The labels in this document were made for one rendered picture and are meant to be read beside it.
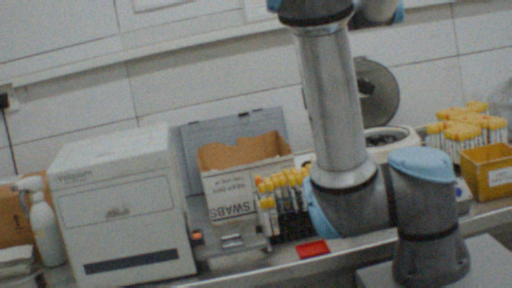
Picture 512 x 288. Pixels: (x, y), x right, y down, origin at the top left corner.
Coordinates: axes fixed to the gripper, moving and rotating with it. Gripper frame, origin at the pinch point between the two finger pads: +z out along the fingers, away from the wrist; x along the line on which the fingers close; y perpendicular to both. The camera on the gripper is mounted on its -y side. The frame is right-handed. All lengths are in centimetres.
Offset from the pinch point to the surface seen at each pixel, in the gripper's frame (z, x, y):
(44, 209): 5, -14, 74
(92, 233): 6, 8, 58
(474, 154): 12.4, -9.3, -35.9
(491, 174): 14.0, 3.4, -35.0
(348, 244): 20.6, 8.0, 3.8
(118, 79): -18, -56, 53
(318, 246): 20.4, 5.7, 10.2
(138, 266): 16, 8, 50
